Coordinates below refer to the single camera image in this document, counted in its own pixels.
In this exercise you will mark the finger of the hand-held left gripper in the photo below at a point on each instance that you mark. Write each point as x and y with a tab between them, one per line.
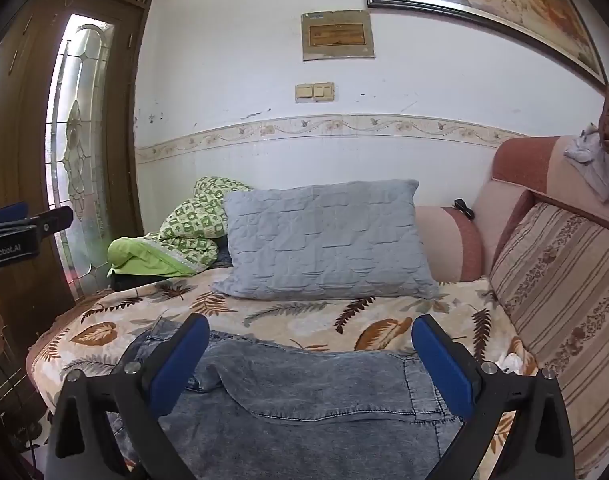
54	220
7	212

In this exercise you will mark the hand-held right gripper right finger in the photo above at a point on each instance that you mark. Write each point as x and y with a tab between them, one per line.
444	370

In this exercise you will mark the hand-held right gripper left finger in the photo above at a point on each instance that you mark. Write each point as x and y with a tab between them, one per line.
179	367

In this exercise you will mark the blue denim pants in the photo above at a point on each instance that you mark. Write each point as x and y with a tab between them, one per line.
309	400

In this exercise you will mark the white crumpled tissue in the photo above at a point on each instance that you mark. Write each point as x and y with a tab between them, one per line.
509	363

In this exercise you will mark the wooden door with stained glass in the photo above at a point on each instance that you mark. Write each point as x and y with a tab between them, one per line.
79	150

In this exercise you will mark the leaf-print blanket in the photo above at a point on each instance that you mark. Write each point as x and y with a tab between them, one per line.
294	317

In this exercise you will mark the green patterned blanket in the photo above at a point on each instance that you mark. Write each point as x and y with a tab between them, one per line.
189	232

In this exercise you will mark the striped sofa cushion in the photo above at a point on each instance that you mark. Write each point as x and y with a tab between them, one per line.
564	300

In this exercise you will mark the small black object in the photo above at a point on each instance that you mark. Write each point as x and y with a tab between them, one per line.
463	208

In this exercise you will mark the grey quilted pillow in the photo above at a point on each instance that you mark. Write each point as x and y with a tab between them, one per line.
324	240

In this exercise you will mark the grey crumpled cloth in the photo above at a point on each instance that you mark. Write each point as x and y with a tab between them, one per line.
596	160

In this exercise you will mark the beige light switch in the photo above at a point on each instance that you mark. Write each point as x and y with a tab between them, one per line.
315	92

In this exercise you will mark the wall plaque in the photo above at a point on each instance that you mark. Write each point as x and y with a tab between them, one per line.
338	35

